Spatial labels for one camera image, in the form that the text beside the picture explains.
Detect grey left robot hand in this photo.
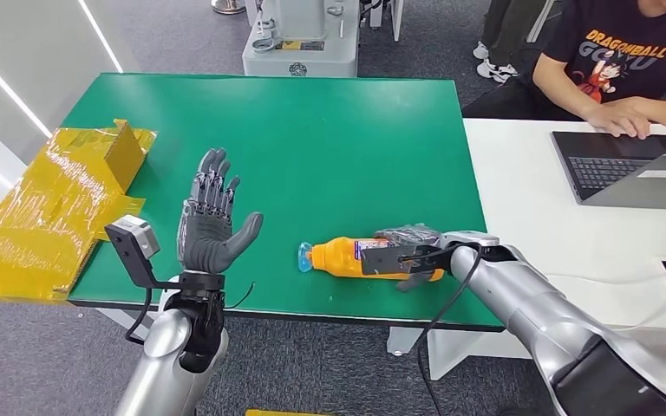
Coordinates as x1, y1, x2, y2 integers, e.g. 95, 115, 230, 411
176, 147, 264, 276

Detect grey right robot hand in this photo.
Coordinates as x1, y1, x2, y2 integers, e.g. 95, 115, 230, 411
374, 224, 447, 294

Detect orange plastic bottle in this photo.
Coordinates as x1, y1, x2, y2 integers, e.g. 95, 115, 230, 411
297, 236, 446, 283

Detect white desk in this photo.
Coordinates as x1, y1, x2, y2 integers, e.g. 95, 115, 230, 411
461, 117, 666, 368

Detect green topped table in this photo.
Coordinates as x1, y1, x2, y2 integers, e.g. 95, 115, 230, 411
60, 73, 507, 380

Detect yellow taped cardboard box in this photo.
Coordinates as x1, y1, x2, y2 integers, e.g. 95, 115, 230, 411
0, 119, 157, 305

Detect yellow flat object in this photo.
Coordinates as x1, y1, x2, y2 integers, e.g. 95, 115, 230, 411
245, 408, 334, 416

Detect white machine base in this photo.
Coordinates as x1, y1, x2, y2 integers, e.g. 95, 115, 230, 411
242, 0, 362, 79

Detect white furniture legs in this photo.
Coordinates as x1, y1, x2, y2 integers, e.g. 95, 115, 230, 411
367, 0, 404, 42

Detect walking person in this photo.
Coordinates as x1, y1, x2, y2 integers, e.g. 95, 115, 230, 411
472, 0, 535, 84

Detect chrome stand base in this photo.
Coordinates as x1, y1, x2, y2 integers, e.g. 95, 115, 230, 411
211, 0, 247, 16

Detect person's hand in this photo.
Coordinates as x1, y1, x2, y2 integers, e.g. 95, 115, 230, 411
584, 97, 652, 140

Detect grey laptop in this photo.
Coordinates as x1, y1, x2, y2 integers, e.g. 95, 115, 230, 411
550, 130, 666, 211

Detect white furniture panel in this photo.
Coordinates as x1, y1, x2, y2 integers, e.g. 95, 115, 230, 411
526, 0, 557, 42

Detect seated person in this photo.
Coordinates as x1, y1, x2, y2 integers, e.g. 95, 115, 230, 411
461, 0, 666, 140

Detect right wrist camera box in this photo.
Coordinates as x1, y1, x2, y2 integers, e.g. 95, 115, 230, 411
360, 231, 500, 278

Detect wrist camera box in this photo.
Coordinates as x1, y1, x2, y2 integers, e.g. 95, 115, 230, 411
360, 231, 500, 278
104, 215, 182, 290

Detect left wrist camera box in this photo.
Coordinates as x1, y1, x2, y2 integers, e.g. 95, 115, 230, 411
104, 215, 182, 290

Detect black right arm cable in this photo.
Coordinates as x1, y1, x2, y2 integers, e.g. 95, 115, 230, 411
413, 245, 484, 416

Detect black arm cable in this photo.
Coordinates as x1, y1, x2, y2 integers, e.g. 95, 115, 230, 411
413, 245, 484, 416
124, 287, 153, 347

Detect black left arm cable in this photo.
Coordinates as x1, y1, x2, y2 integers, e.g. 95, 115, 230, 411
124, 287, 153, 347

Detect thin white cable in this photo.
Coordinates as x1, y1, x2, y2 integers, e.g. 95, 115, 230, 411
542, 268, 666, 333

